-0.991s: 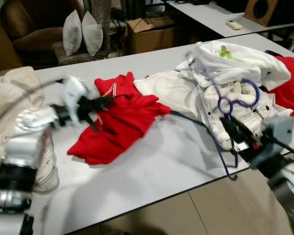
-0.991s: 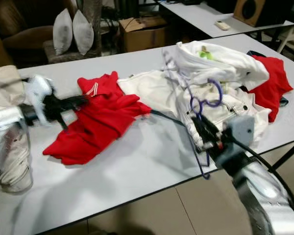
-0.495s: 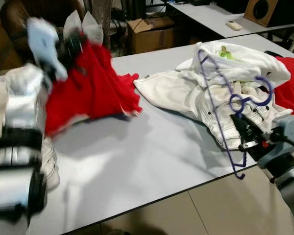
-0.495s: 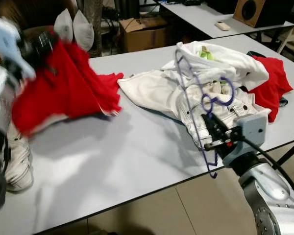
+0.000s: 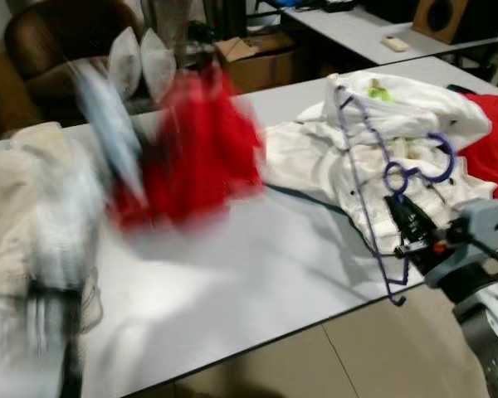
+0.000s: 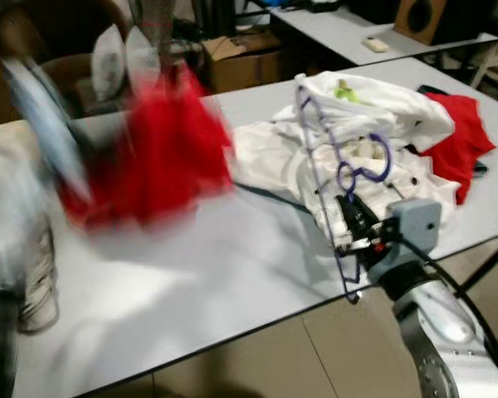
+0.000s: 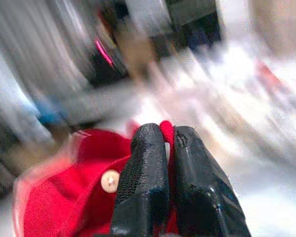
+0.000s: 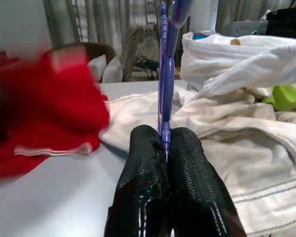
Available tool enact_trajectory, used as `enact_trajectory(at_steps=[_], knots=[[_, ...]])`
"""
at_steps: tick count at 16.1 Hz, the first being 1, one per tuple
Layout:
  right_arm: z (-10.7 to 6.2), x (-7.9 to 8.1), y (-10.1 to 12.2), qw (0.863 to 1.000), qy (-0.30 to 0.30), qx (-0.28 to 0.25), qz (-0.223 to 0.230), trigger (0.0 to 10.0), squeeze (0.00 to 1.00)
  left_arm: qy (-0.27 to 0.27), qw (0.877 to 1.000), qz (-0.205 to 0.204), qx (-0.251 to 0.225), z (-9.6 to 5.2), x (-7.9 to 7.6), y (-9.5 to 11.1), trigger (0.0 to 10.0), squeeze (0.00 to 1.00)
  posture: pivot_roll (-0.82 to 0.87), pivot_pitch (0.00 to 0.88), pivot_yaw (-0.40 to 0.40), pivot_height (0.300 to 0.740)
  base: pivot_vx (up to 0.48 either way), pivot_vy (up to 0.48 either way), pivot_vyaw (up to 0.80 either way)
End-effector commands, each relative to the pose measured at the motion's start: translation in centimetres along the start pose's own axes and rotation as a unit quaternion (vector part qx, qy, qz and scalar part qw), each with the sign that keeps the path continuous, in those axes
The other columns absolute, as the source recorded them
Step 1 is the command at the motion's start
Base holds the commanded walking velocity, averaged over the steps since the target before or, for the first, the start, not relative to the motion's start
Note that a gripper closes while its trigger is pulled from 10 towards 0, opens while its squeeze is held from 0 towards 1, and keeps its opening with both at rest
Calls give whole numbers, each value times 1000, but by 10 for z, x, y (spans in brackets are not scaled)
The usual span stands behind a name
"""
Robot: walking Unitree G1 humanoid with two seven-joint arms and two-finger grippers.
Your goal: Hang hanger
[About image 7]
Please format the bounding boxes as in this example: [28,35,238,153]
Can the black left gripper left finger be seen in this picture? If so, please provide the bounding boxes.
[111,122,170,237]

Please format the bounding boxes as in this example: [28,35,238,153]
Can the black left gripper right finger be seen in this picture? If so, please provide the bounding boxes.
[174,125,252,237]

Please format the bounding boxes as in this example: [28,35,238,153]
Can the red polo shirt cream buttons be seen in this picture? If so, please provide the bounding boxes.
[12,120,181,237]

